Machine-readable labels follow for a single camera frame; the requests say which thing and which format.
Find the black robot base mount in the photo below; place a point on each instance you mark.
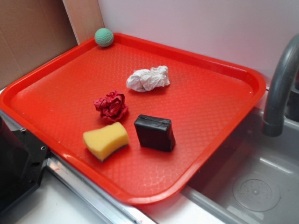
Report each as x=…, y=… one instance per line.
x=23, y=158

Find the red plastic tray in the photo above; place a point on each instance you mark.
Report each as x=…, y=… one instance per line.
x=206, y=100

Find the crumpled white paper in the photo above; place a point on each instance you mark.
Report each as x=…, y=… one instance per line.
x=148, y=79

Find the grey toy sink basin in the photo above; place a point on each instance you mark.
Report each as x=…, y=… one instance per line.
x=251, y=178

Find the black box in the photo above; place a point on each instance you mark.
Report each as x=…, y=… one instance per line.
x=155, y=133

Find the silver metal rail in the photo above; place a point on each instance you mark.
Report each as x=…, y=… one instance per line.
x=66, y=197

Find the green dimpled ball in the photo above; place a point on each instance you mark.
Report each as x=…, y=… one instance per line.
x=104, y=37

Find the crumpled red paper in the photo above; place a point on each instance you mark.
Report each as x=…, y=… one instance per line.
x=112, y=107

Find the grey toy faucet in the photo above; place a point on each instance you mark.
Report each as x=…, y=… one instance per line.
x=283, y=96

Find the brown cardboard panel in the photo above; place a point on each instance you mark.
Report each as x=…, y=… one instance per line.
x=32, y=32

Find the yellow sponge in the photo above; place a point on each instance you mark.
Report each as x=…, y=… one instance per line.
x=105, y=141

